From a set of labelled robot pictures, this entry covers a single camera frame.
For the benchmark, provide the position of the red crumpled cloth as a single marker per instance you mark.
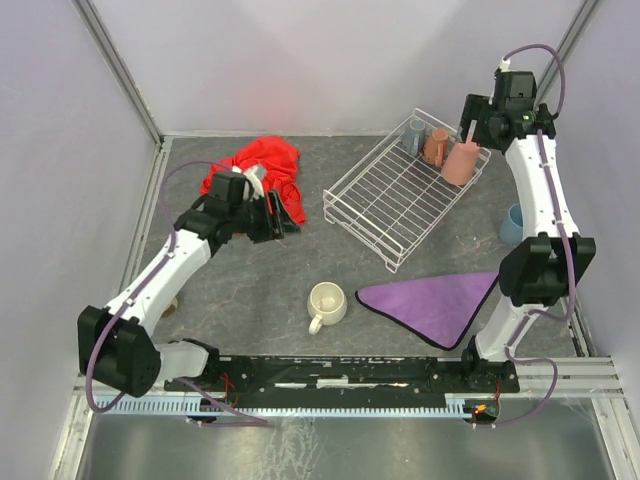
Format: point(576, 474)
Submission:
point(280, 159)

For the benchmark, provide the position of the light blue ceramic mug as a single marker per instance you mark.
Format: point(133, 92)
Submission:
point(413, 137)

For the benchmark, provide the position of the beige cup behind arm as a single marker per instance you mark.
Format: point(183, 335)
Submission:
point(171, 308)

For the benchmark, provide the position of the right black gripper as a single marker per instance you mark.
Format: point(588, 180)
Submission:
point(470, 116)

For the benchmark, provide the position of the black mounting base plate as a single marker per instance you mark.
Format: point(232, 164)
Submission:
point(353, 382)

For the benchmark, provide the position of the cream ceramic mug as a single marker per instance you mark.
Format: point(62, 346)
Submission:
point(326, 305)

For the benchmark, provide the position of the purple microfiber cloth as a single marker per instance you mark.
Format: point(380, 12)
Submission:
point(439, 310)

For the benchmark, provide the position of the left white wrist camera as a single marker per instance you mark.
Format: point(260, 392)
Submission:
point(254, 176)

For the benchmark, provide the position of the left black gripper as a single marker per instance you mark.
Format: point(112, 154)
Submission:
point(274, 215)

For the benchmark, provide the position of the white wire dish rack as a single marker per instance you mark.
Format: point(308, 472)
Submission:
point(391, 200)

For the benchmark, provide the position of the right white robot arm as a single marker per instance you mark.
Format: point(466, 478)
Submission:
point(552, 255)

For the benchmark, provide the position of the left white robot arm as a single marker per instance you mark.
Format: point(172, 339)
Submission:
point(115, 345)

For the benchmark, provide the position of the pink plastic tumbler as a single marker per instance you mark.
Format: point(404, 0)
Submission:
point(459, 166)

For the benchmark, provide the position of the salmon pink ceramic mug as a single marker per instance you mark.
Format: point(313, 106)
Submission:
point(435, 147)

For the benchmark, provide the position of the blue plastic cup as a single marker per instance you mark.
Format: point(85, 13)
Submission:
point(511, 229)

